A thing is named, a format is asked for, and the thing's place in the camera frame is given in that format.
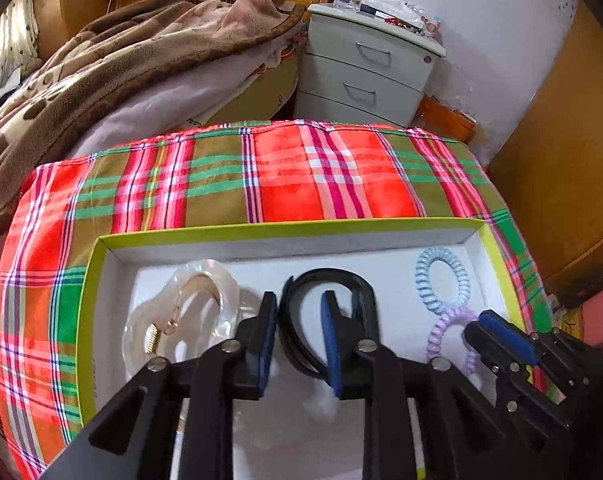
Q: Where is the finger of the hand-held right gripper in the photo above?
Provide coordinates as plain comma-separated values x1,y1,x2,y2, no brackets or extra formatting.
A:
463,323,575,437
478,311,542,367

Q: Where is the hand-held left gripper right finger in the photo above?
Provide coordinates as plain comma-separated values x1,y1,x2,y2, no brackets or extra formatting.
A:
320,290,548,480

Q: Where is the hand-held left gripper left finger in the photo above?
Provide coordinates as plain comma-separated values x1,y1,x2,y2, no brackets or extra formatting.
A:
38,291,280,480

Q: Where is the purple spiral hair tie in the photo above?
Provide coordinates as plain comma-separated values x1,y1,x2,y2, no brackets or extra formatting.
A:
428,308,479,371

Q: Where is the black wristband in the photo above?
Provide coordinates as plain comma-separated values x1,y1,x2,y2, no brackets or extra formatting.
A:
280,267,382,381

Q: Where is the white box with yellow-green rim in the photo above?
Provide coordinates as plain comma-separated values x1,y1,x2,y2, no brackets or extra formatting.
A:
75,217,567,480

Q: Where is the clear hair claw clip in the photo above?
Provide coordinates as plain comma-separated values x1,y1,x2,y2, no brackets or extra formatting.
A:
124,258,242,378

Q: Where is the red green plaid cloth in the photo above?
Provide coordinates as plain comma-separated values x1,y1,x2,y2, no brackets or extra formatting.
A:
0,119,555,480

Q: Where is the wooden wardrobe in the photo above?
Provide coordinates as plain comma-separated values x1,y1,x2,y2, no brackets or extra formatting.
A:
486,5,603,286

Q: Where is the orange stool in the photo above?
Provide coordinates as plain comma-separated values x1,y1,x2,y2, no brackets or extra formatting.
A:
415,97,477,143

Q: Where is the pale pink quilt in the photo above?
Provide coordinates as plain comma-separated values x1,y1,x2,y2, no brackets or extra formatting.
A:
66,40,302,158

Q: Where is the grey nightstand with drawers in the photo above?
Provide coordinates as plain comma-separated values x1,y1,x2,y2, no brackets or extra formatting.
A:
294,2,447,128

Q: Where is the brown patterned blanket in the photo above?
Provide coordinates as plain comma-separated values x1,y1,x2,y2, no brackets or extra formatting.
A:
0,0,309,246

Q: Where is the white tissue pack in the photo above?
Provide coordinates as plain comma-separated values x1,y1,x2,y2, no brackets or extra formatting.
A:
366,0,417,17

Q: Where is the dotted curtain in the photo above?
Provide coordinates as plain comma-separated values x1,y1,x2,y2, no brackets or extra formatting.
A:
0,0,42,121

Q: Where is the blue spiral hair tie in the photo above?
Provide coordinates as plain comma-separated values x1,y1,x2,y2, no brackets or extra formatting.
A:
414,246,472,308

